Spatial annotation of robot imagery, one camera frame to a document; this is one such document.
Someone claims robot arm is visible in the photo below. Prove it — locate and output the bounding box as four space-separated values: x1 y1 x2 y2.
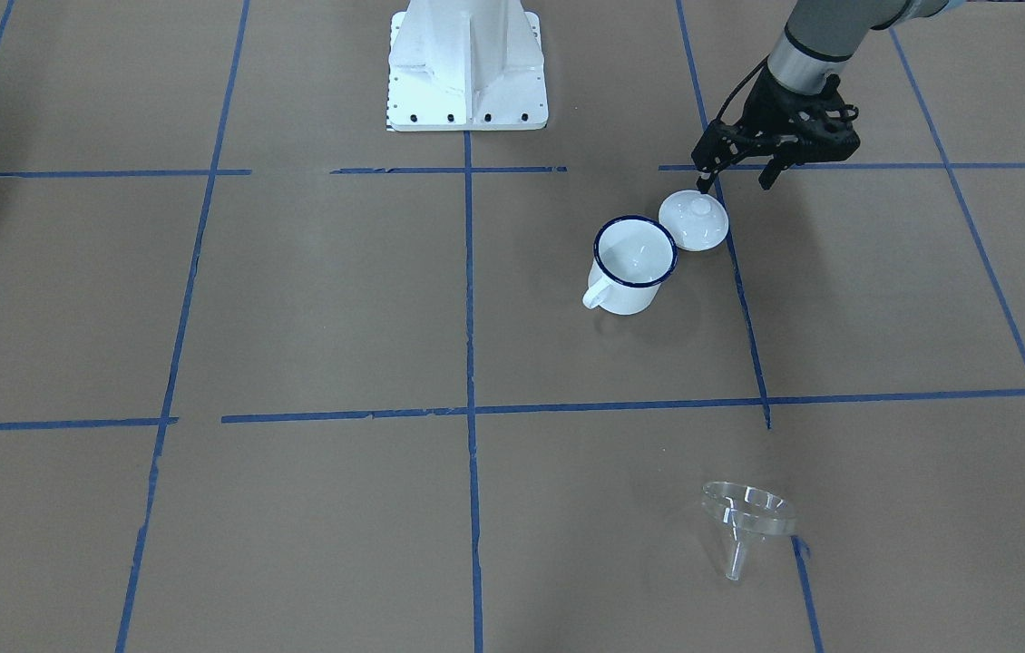
691 1 961 194

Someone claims white pedestal column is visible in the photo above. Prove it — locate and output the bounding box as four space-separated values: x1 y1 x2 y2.
386 1 550 132

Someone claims white enamel mug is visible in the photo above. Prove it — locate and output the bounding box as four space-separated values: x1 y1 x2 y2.
581 215 678 316

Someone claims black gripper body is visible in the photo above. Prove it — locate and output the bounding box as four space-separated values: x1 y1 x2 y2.
692 65 862 171

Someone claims clear plastic funnel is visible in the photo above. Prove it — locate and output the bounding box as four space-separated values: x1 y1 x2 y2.
700 481 800 584

